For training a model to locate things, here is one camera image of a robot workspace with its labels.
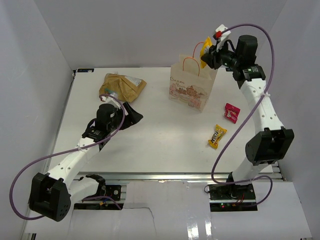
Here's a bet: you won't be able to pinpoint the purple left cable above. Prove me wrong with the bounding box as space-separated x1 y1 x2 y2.
9 93 126 221

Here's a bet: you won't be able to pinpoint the purple cable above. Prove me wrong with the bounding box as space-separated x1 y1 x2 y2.
211 23 275 208
9 93 126 221

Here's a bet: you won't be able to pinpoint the brown paper snack pouch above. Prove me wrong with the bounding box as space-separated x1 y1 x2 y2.
98 73 147 103

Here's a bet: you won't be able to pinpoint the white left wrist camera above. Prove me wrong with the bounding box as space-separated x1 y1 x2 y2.
99 96 120 108

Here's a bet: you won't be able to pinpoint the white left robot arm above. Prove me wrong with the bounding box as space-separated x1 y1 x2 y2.
28 102 143 222

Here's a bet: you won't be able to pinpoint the aluminium front rail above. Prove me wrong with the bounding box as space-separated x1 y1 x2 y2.
73 172 283 182

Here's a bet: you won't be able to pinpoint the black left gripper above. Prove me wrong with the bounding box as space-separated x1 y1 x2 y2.
107 102 143 133

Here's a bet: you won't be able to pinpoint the red candy packet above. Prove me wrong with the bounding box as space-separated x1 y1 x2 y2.
224 103 241 124

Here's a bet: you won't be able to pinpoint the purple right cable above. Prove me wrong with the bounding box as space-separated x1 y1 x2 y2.
211 23 275 208

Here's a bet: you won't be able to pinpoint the yellow M&M's packet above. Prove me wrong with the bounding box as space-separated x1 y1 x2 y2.
208 124 228 150

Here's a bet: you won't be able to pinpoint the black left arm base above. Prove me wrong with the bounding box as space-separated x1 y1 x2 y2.
79 174 122 203

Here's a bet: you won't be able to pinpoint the cream paper bag orange handles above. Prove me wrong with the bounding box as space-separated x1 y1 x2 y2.
168 54 218 112

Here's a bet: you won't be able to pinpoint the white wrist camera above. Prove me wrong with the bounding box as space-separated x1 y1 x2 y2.
99 96 120 108
213 24 231 51

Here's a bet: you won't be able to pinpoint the blue left corner label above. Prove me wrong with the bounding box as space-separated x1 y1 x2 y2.
76 68 95 73

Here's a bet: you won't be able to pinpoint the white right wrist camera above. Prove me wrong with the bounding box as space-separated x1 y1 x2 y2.
213 24 231 51

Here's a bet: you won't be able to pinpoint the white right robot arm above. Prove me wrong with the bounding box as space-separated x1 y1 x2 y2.
202 35 295 200

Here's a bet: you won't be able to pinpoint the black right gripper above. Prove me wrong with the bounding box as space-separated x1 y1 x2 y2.
202 40 242 70

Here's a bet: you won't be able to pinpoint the yellow snack bar wrapper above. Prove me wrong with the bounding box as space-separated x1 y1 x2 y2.
199 36 213 69

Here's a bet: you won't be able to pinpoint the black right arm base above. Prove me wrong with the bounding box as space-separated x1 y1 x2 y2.
203 184 258 213

